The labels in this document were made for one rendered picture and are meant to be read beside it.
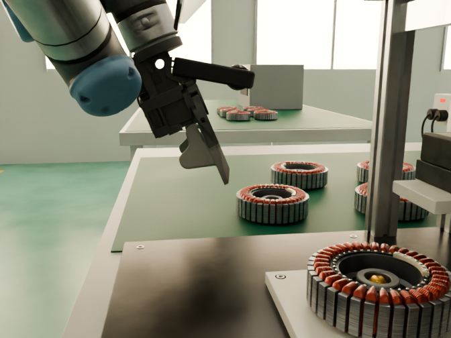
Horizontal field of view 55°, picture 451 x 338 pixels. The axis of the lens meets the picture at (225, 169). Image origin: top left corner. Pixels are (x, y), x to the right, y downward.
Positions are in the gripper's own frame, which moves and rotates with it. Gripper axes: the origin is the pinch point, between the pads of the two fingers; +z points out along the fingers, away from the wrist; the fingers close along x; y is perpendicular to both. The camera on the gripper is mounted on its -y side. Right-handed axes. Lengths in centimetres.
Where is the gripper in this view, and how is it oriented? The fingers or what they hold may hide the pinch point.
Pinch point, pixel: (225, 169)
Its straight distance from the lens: 64.2
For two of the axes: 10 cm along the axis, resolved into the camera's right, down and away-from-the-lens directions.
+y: -9.2, 4.0, -0.1
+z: 3.8, 8.9, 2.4
